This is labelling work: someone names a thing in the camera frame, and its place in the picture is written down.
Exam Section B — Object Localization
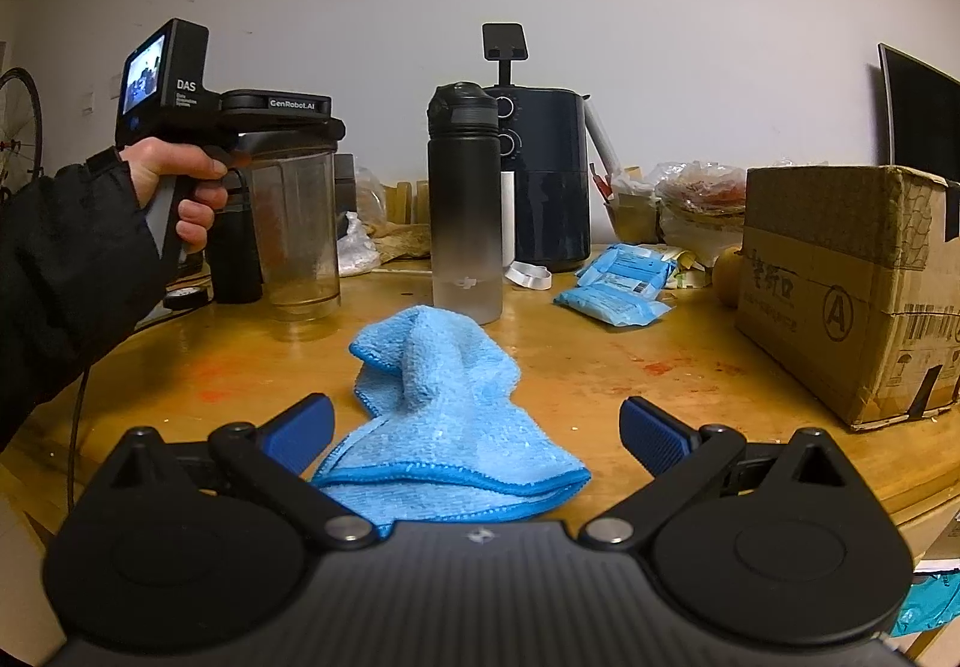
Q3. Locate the blue plastic packet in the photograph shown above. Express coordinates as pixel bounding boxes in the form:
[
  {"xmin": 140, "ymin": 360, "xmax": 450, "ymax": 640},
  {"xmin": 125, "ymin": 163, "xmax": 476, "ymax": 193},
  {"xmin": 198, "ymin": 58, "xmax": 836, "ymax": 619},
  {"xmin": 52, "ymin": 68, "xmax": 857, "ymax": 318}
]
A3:
[
  {"xmin": 576, "ymin": 262, "xmax": 665, "ymax": 301},
  {"xmin": 553, "ymin": 283, "xmax": 674, "ymax": 329},
  {"xmin": 595, "ymin": 243, "xmax": 677, "ymax": 284}
]

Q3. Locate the black gradient water bottle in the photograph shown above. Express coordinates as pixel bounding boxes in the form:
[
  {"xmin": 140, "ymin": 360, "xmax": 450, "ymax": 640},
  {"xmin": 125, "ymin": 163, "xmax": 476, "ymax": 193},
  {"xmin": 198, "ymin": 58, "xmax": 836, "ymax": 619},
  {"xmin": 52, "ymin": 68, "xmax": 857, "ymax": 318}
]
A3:
[{"xmin": 427, "ymin": 81, "xmax": 504, "ymax": 328}]

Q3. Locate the flat screen television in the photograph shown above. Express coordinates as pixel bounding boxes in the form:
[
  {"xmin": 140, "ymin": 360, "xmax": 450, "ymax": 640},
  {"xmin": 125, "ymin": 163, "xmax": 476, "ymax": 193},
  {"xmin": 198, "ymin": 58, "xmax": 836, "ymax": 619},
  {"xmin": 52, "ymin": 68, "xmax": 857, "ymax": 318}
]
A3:
[{"xmin": 877, "ymin": 42, "xmax": 960, "ymax": 185}]

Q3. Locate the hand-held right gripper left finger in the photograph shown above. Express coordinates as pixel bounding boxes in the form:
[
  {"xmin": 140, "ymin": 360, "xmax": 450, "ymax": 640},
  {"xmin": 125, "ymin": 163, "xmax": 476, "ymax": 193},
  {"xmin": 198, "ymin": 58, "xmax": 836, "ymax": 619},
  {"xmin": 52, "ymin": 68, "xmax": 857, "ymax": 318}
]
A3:
[{"xmin": 111, "ymin": 392, "xmax": 377, "ymax": 550}]

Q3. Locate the grey water bottle lid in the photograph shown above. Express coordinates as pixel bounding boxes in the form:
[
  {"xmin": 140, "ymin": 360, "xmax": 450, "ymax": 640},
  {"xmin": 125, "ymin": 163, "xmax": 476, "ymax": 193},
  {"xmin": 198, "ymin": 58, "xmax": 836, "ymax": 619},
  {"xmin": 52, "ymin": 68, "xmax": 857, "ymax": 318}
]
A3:
[{"xmin": 246, "ymin": 142, "xmax": 343, "ymax": 325}]

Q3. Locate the black sleeved left forearm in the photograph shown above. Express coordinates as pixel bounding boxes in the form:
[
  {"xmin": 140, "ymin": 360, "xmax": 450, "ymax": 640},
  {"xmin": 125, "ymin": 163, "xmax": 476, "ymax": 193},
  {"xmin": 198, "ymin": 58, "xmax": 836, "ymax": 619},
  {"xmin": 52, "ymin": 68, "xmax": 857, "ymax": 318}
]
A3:
[{"xmin": 0, "ymin": 146, "xmax": 170, "ymax": 452}]

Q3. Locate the white plastic bag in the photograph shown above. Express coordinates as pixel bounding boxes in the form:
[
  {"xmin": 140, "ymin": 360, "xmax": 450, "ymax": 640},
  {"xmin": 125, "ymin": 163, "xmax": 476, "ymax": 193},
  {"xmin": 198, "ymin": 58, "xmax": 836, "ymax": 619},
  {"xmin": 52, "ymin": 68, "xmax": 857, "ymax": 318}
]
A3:
[{"xmin": 337, "ymin": 210, "xmax": 384, "ymax": 277}]

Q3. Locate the blue microfibre cloth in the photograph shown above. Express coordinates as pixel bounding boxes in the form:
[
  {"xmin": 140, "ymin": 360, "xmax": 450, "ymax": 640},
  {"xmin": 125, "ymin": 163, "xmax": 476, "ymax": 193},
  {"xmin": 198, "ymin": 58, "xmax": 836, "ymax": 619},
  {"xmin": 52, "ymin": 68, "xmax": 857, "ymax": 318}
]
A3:
[{"xmin": 310, "ymin": 305, "xmax": 594, "ymax": 537}]

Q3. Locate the dark blue air fryer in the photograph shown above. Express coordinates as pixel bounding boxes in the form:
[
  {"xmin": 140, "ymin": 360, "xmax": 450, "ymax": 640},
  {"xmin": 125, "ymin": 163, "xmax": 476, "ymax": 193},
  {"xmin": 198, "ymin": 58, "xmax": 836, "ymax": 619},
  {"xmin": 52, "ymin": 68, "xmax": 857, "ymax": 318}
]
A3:
[{"xmin": 484, "ymin": 85, "xmax": 593, "ymax": 272}]

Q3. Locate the white ribbon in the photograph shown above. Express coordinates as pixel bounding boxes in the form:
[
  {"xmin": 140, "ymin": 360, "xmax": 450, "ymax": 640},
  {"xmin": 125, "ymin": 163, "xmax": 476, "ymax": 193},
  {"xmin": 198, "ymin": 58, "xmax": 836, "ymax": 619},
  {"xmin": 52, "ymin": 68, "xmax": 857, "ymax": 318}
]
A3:
[{"xmin": 503, "ymin": 261, "xmax": 554, "ymax": 294}]

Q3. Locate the wooden chair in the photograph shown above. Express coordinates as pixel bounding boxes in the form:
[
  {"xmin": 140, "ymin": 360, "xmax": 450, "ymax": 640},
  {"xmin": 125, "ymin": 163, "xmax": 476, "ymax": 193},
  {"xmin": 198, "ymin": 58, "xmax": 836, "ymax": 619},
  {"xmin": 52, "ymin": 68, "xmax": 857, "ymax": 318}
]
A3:
[{"xmin": 381, "ymin": 178, "xmax": 433, "ymax": 227}]

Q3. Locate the teal plastic bag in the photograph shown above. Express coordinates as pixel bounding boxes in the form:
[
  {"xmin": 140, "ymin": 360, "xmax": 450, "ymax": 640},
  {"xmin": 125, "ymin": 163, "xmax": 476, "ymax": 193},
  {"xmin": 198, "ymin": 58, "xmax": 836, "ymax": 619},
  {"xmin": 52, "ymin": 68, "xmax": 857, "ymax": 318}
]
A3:
[{"xmin": 888, "ymin": 568, "xmax": 960, "ymax": 639}]

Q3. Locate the bicycle wheel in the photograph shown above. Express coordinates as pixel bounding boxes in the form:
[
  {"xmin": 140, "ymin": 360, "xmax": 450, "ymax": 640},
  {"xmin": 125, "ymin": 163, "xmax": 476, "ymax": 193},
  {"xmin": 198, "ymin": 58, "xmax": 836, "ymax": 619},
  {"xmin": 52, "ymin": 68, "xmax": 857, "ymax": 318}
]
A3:
[{"xmin": 0, "ymin": 66, "xmax": 44, "ymax": 205}]

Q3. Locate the cardboard box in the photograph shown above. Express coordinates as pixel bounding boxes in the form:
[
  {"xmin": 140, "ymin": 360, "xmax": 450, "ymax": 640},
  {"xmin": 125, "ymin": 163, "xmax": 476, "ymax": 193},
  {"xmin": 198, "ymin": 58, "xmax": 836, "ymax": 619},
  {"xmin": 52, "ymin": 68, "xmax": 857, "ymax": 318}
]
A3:
[{"xmin": 733, "ymin": 164, "xmax": 960, "ymax": 433}]

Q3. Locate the yellow round fruit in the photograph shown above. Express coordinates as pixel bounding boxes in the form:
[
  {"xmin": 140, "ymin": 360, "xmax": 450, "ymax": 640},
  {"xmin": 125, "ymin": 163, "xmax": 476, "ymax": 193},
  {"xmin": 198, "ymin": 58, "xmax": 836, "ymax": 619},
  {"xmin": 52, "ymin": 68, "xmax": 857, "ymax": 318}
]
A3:
[{"xmin": 710, "ymin": 246, "xmax": 745, "ymax": 309}]

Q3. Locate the clear plastic bag of food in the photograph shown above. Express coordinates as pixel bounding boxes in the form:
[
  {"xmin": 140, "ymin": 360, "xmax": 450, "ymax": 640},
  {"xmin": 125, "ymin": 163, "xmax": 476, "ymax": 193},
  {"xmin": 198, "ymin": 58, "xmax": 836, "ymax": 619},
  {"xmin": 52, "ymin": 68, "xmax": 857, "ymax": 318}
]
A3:
[{"xmin": 655, "ymin": 160, "xmax": 751, "ymax": 265}]

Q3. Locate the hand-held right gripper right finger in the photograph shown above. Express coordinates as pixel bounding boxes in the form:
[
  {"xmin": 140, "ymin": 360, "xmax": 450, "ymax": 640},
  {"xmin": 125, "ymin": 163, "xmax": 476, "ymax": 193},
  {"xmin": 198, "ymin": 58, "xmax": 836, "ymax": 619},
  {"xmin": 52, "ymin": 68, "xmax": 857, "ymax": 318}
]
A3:
[{"xmin": 578, "ymin": 395, "xmax": 850, "ymax": 550}]

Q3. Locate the black phone stand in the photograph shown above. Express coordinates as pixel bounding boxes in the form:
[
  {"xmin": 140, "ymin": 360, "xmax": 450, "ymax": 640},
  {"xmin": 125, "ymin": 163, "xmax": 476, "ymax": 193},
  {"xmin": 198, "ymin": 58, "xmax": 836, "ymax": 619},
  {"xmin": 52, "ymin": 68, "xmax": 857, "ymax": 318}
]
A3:
[{"xmin": 481, "ymin": 23, "xmax": 530, "ymax": 89}]

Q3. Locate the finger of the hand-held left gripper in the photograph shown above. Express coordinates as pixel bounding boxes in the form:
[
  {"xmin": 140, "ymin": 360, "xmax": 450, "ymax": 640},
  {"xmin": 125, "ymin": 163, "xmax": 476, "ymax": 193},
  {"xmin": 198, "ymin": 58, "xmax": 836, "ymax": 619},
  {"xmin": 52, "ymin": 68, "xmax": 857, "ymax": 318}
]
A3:
[{"xmin": 241, "ymin": 116, "xmax": 348, "ymax": 153}]

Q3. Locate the person's left hand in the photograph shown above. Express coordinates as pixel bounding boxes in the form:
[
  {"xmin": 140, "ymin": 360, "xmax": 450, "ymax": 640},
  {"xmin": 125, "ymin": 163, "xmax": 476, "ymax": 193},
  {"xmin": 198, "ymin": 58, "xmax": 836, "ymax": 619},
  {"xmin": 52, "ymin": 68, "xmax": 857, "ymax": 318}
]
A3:
[{"xmin": 118, "ymin": 136, "xmax": 230, "ymax": 256}]

